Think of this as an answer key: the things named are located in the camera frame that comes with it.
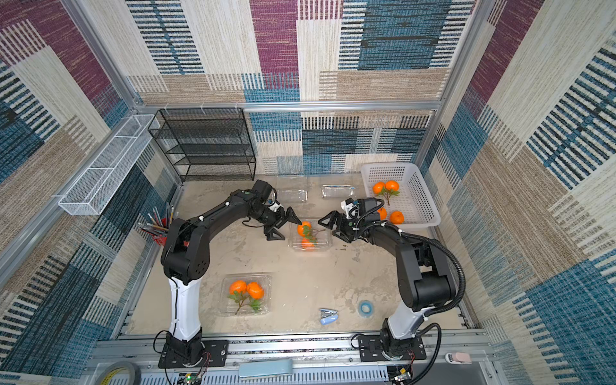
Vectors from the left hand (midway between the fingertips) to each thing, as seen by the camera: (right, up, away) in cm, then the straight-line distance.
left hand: (296, 229), depth 91 cm
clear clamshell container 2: (+11, -3, +8) cm, 14 cm away
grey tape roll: (-52, -39, -22) cm, 69 cm away
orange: (+41, +4, +10) cm, 42 cm away
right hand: (+12, 0, 0) cm, 12 cm away
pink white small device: (+47, -34, -22) cm, 62 cm away
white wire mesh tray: (-59, +13, -20) cm, 63 cm away
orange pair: (+4, -5, +3) cm, 7 cm away
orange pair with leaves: (+40, +16, +19) cm, 47 cm away
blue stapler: (+11, -27, -11) cm, 31 cm away
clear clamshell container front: (-21, -24, -11) cm, 34 cm away
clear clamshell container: (-2, +13, +9) cm, 16 cm away
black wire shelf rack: (-41, +37, +18) cm, 58 cm away
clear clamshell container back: (+18, +15, +22) cm, 32 cm away
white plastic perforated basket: (+51, +11, +17) cm, 55 cm away
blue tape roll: (+24, -26, -9) cm, 36 cm away
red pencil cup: (-49, +1, -3) cm, 49 cm away
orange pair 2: (-17, -20, -9) cm, 28 cm away
